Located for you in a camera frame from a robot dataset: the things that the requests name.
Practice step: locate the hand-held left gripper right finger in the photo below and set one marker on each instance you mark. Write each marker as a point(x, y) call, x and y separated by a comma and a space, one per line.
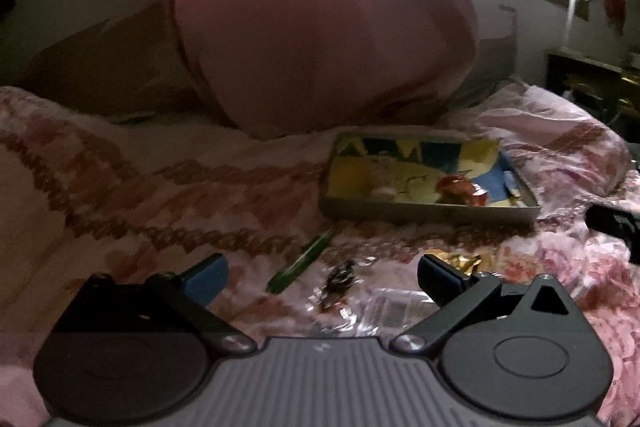
point(434, 278)

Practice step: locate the clear plastic snack packet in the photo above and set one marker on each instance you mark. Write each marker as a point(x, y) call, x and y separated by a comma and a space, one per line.
point(395, 309)

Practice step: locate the white desk lamp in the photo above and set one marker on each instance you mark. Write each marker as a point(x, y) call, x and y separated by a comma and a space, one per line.
point(572, 12)

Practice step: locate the large pink pillow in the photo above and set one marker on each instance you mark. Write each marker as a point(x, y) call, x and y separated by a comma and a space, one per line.
point(310, 32)

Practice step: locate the gold snack packet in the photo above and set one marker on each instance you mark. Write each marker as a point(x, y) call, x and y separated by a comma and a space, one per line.
point(462, 263)

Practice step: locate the brown wooden headboard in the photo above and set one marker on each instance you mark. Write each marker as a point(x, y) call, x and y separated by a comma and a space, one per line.
point(100, 67)

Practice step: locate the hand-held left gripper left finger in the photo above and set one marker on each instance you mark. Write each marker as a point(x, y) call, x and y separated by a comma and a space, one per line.
point(209, 274)

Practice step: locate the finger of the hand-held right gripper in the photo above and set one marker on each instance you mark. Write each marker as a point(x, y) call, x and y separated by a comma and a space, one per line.
point(612, 227)

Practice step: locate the green marker pen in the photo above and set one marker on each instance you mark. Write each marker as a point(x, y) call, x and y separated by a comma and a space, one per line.
point(300, 262)

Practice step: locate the pink floral blanket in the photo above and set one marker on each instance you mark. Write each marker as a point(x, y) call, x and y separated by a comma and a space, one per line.
point(125, 207)

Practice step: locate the dark wooden desk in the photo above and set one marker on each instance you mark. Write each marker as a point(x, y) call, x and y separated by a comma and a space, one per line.
point(590, 77)

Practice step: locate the red snack packet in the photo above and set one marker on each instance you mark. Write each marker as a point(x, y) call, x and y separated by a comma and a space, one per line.
point(452, 186)

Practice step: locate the dark candy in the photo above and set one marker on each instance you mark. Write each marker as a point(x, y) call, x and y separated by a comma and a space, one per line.
point(341, 279)

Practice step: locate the grey tin box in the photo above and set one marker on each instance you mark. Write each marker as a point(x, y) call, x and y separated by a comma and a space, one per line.
point(425, 213)

